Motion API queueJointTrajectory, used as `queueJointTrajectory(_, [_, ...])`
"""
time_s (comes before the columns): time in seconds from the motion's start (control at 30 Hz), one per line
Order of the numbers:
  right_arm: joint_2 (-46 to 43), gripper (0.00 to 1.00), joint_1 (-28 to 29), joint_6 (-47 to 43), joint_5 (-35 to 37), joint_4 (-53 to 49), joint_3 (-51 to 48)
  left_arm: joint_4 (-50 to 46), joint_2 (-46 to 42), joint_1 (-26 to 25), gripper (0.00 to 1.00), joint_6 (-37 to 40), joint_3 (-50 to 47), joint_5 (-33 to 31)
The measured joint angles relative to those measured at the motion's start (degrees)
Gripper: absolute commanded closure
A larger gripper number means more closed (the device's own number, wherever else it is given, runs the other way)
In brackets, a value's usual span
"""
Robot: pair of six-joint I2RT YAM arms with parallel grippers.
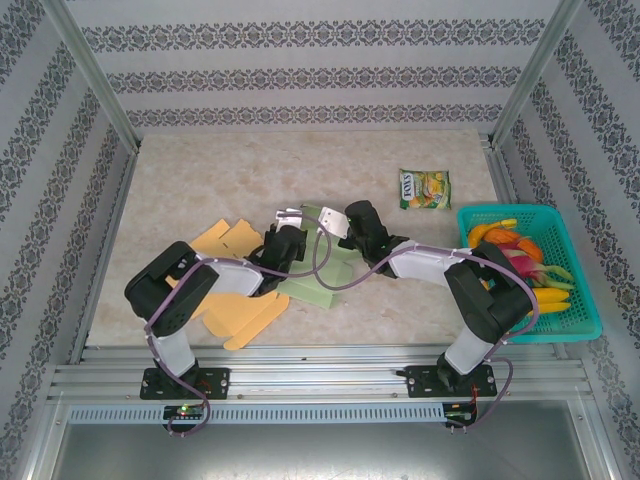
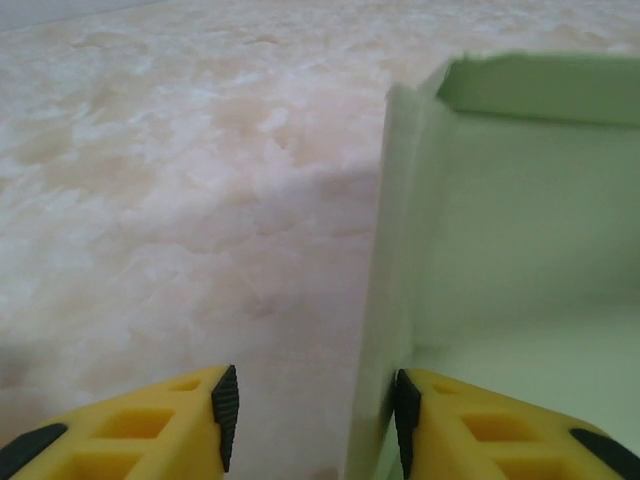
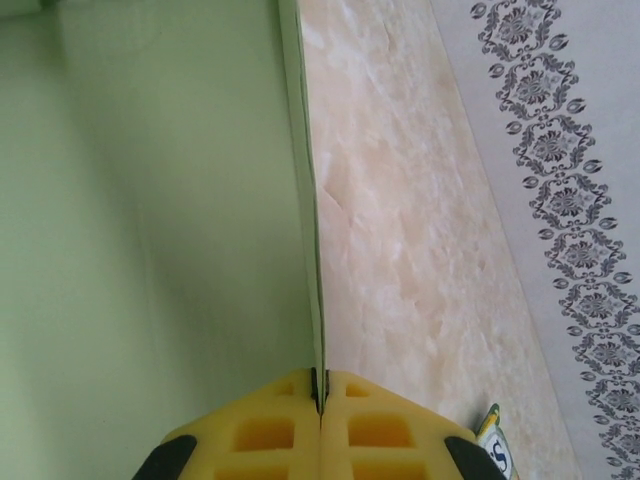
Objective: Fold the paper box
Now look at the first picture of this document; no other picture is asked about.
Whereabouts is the teal plastic basket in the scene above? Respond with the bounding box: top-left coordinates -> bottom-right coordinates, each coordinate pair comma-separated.
457,202 -> 604,345

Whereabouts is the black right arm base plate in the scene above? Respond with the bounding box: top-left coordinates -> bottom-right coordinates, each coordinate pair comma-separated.
405,364 -> 499,400

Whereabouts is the orange toy fruit slice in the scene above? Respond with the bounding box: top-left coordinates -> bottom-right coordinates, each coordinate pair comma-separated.
516,236 -> 544,262

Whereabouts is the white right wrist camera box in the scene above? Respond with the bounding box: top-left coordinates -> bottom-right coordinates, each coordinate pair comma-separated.
318,205 -> 351,240

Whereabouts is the grey slotted cable duct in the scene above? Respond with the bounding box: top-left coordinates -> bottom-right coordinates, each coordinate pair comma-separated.
67,403 -> 446,425

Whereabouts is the yellow toy banana bunch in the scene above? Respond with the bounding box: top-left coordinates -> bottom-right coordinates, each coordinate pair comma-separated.
529,287 -> 572,315

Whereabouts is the green yellow candy bag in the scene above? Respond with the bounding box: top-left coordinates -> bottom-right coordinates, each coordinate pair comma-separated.
398,168 -> 453,211

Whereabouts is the green paper box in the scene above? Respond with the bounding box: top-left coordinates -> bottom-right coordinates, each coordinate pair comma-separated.
277,202 -> 369,311

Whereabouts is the aluminium mounting rail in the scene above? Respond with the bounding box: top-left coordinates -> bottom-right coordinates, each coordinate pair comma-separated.
47,344 -> 591,404

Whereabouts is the aluminium frame post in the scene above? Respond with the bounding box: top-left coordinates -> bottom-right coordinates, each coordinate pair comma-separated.
39,0 -> 142,151
487,0 -> 585,149

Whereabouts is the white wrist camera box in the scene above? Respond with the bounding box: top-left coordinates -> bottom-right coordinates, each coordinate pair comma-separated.
318,205 -> 351,240
272,205 -> 305,231

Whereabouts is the pink toy dragon fruit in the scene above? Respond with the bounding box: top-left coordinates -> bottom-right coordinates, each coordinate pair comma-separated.
492,244 -> 576,292

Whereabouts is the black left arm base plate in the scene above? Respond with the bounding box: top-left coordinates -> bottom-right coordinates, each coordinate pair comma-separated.
139,367 -> 231,401

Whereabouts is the orange paper box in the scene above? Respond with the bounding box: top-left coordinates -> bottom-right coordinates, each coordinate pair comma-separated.
189,218 -> 290,351

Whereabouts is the single yellow toy banana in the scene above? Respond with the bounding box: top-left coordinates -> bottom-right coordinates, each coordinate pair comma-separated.
467,218 -> 520,251

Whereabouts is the grey metal panel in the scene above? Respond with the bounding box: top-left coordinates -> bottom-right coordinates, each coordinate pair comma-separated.
49,422 -> 615,480

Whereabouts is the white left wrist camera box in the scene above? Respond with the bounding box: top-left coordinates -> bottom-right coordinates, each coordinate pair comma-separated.
272,205 -> 305,231

